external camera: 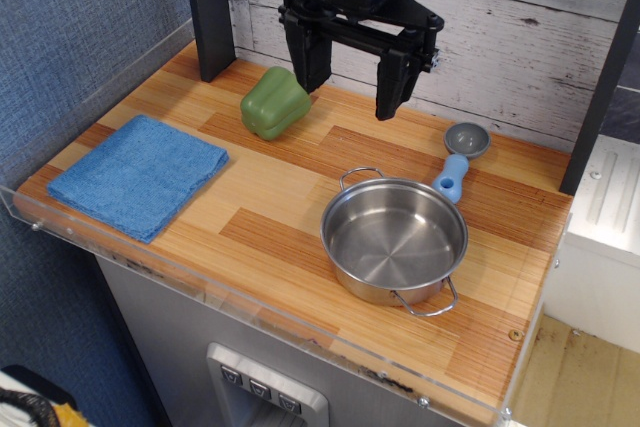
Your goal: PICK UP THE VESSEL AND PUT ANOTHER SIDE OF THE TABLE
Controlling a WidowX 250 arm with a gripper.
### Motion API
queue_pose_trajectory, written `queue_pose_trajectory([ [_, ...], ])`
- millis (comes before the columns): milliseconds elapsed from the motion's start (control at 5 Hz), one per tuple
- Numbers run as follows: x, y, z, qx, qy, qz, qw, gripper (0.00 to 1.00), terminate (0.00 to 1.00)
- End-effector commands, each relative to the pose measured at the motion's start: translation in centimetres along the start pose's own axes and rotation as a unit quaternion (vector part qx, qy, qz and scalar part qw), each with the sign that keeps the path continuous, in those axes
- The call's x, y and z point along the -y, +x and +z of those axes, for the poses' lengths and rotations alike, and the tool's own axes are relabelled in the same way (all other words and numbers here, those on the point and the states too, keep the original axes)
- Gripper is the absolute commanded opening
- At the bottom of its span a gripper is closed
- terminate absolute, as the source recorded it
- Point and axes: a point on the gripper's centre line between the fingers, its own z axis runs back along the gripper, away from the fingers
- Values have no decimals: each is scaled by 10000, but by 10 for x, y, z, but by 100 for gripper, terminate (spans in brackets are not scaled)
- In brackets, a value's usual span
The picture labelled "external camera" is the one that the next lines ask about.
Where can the blue grey toy scoop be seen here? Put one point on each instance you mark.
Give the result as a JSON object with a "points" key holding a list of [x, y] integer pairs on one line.
{"points": [[464, 142]]}

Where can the silver toy fridge cabinet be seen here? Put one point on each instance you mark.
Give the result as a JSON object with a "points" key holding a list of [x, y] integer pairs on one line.
{"points": [[172, 331]]}

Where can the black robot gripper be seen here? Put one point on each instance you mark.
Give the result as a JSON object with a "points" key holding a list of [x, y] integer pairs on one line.
{"points": [[401, 32]]}

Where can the silver dispenser button panel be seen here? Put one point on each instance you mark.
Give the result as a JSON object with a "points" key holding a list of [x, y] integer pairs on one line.
{"points": [[252, 394]]}

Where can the black yellow bag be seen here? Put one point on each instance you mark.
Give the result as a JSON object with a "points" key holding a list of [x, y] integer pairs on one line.
{"points": [[28, 399]]}

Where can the dark left shelf post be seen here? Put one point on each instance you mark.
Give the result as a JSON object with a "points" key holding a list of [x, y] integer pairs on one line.
{"points": [[213, 35]]}

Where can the folded blue cloth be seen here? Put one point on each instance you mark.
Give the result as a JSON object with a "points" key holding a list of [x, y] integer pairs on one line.
{"points": [[140, 177]]}

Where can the dark right shelf post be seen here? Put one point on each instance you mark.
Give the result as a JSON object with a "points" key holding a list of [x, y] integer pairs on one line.
{"points": [[608, 80]]}

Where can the white side cabinet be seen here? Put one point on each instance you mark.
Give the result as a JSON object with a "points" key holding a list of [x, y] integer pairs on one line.
{"points": [[593, 283]]}

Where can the dark shelf post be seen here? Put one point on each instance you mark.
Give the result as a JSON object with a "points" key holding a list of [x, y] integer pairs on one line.
{"points": [[608, 80], [213, 35]]}

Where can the clear acrylic table guard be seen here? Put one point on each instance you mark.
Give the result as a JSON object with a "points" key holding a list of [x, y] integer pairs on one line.
{"points": [[250, 235]]}

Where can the green toy bell pepper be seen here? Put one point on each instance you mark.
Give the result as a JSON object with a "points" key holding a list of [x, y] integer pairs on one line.
{"points": [[275, 103]]}

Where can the stainless steel pot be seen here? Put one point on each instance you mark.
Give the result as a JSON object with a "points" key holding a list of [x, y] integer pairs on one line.
{"points": [[393, 241]]}

